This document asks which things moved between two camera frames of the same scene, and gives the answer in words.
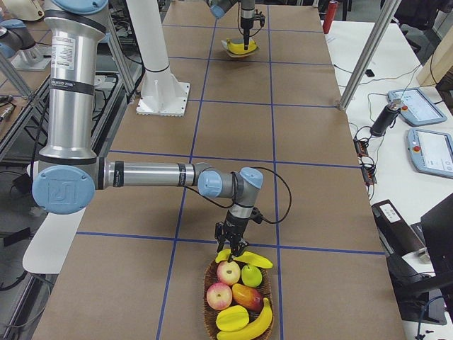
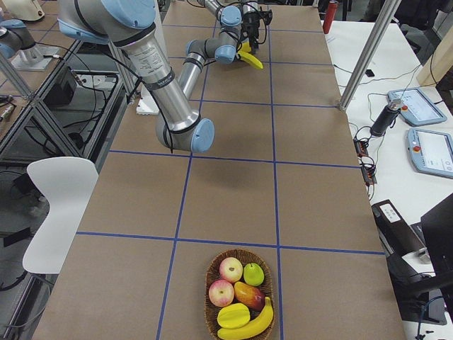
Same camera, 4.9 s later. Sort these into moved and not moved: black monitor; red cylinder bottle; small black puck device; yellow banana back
Moved: yellow banana back
Not moved: red cylinder bottle; black monitor; small black puck device
